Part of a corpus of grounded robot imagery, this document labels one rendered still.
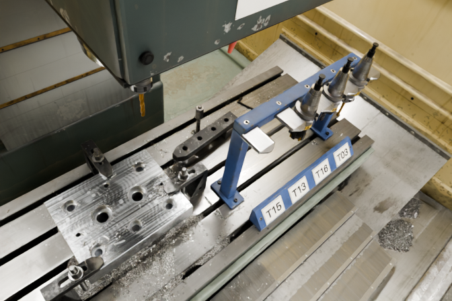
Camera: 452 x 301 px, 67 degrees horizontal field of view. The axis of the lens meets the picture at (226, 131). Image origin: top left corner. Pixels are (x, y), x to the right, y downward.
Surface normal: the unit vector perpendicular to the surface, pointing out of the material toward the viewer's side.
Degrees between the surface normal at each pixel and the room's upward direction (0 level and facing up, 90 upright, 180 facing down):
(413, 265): 17
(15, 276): 0
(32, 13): 90
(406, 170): 24
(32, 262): 0
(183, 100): 0
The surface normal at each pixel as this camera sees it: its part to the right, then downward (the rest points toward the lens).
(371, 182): -0.19, -0.40
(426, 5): -0.75, 0.44
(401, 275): -0.07, -0.80
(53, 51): 0.65, 0.62
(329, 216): 0.22, -0.69
